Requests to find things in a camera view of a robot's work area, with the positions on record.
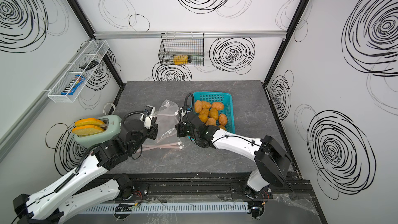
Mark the mint green toaster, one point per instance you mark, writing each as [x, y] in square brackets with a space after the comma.
[112, 129]

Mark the potato right middle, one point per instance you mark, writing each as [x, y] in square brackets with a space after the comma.
[222, 119]

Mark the yellow item in basket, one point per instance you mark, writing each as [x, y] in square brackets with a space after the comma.
[181, 60]

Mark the teal plastic basket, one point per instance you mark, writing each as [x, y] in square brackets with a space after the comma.
[225, 98]

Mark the clear zipper bag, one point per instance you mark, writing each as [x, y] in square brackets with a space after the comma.
[166, 136]

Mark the black remote control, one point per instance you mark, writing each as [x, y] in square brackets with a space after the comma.
[88, 66]

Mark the potato bottom left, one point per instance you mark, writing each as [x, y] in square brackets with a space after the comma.
[211, 121]

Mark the potato large middle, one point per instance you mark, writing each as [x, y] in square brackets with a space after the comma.
[203, 117]

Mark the white slotted cable duct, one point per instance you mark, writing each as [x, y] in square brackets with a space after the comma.
[169, 208]

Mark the potato bagged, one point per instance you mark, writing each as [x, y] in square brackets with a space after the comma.
[204, 111]
[198, 106]
[206, 105]

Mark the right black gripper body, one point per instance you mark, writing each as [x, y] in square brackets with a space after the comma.
[184, 130]

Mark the toast slice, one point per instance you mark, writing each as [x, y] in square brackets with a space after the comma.
[87, 130]
[89, 121]

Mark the lower toast slice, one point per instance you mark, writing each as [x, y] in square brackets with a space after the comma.
[87, 130]

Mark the potato top right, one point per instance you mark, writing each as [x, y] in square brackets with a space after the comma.
[218, 106]

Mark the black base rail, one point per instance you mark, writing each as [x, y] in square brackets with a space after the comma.
[230, 184]

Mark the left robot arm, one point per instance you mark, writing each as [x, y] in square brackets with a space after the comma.
[62, 200]

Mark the white wire shelf basket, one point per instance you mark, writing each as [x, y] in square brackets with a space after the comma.
[96, 78]

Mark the blue candy packet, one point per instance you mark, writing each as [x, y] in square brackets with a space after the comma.
[71, 88]

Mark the potato centre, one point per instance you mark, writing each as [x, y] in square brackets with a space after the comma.
[213, 113]

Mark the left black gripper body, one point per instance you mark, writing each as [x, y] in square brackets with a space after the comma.
[151, 133]

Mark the black wire wall basket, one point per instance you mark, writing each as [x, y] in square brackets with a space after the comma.
[182, 43]

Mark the upper toast slice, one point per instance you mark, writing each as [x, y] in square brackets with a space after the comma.
[89, 121]

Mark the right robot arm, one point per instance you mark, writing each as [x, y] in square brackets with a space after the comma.
[271, 159]

